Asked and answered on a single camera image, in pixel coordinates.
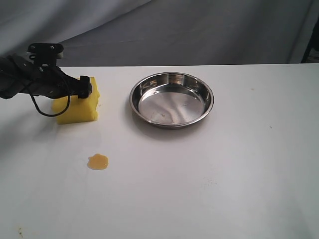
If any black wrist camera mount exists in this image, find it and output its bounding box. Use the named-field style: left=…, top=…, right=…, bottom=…
left=27, top=43, right=64, bottom=66

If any grey backdrop cloth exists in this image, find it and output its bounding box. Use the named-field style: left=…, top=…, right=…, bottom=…
left=0, top=0, right=319, bottom=66

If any orange liquid spill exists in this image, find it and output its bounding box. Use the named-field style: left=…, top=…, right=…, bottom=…
left=87, top=153, right=109, bottom=170

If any round stainless steel dish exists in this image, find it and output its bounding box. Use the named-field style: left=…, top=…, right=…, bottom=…
left=129, top=72, right=215, bottom=129

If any black stand pole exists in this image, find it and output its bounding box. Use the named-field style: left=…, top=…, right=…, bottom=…
left=301, top=20, right=319, bottom=63

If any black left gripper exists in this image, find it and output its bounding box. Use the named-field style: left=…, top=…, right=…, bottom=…
left=7, top=54, right=92, bottom=99

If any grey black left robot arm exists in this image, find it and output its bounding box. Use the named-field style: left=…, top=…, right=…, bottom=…
left=0, top=54, right=92, bottom=99

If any yellow sponge block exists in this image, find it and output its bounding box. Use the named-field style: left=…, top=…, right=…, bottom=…
left=56, top=76, right=100, bottom=124

